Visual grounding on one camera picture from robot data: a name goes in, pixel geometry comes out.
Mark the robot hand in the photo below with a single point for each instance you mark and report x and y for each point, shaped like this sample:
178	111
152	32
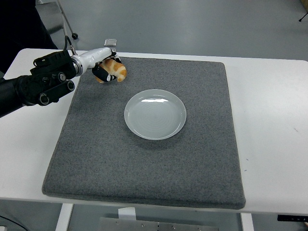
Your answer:
95	56

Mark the croissant bread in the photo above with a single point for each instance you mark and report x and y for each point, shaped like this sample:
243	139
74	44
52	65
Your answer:
118	68

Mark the pale grey round plate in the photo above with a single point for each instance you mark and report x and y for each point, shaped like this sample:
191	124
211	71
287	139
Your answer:
155	114

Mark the clear floor box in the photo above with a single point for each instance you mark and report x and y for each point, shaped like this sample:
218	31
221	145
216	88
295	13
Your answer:
110	42

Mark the grey wheeled chair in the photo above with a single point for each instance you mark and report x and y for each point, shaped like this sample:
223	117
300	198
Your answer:
51	19

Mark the person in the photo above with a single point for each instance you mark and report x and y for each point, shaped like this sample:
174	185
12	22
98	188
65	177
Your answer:
19	24

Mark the grey felt mat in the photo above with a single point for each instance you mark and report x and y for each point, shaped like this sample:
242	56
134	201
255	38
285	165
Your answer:
144	163

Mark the white tape strip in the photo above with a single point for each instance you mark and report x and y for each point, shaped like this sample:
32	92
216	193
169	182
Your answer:
126	213

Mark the white table leg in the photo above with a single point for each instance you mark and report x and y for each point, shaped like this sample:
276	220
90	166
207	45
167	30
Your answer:
247	222
63	217

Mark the black tripod foot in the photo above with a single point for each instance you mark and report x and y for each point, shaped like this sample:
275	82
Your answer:
303	17

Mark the black bar under table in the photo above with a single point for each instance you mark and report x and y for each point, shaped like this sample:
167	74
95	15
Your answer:
292	218

